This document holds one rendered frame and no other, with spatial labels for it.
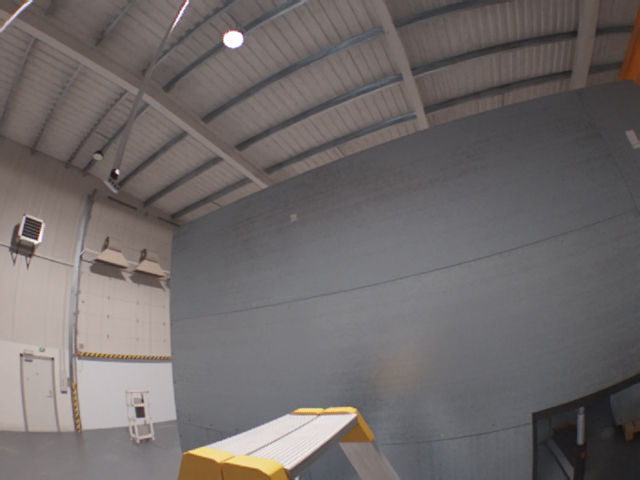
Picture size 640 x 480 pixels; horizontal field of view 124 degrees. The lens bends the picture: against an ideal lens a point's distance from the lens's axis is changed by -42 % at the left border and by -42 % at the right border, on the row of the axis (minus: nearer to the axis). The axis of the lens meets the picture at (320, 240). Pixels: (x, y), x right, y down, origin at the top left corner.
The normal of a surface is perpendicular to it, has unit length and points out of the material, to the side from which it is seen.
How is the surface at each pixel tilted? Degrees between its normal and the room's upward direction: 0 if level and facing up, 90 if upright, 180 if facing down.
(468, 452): 90
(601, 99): 90
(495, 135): 90
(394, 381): 90
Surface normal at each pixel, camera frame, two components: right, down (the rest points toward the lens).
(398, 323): -0.45, -0.27
